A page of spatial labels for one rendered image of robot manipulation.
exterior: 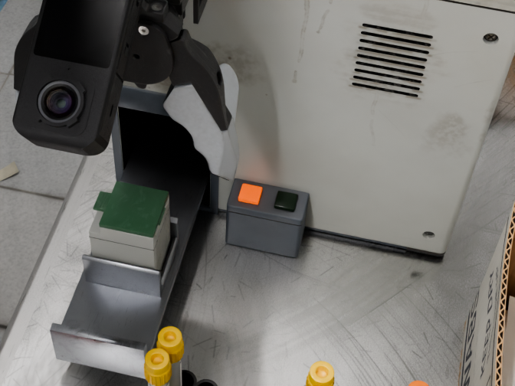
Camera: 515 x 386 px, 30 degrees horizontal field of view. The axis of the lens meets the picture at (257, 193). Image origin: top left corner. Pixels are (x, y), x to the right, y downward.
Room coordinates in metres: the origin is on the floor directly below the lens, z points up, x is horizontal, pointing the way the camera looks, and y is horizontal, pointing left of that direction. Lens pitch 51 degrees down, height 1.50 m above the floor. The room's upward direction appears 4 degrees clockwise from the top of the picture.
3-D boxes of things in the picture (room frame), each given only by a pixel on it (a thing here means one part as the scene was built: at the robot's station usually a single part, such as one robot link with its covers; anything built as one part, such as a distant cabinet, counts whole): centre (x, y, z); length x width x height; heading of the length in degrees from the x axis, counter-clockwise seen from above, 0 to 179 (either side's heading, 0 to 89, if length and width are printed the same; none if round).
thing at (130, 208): (0.40, 0.09, 0.98); 0.05 x 0.04 x 0.01; 81
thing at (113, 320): (0.42, 0.08, 0.92); 0.21 x 0.07 x 0.05; 171
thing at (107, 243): (0.40, 0.09, 0.95); 0.05 x 0.04 x 0.06; 81
